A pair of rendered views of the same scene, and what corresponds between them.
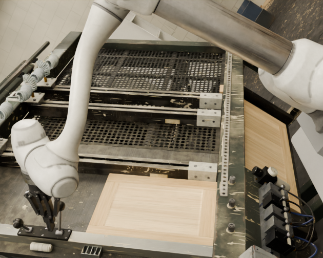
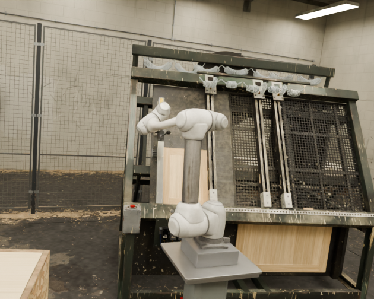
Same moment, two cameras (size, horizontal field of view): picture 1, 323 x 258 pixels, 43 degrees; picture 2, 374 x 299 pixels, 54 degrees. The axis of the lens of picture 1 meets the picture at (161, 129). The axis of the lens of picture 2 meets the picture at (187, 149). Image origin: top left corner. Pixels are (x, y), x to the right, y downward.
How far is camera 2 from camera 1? 1.86 m
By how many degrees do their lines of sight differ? 45
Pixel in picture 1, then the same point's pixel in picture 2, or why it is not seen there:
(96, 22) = not seen: hidden behind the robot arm
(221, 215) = not seen: hidden behind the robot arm
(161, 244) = (160, 180)
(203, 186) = (203, 199)
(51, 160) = (145, 122)
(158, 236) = (166, 180)
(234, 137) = (246, 215)
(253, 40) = (184, 183)
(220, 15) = (187, 165)
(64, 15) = not seen: outside the picture
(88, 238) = (160, 149)
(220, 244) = (162, 206)
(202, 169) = (211, 196)
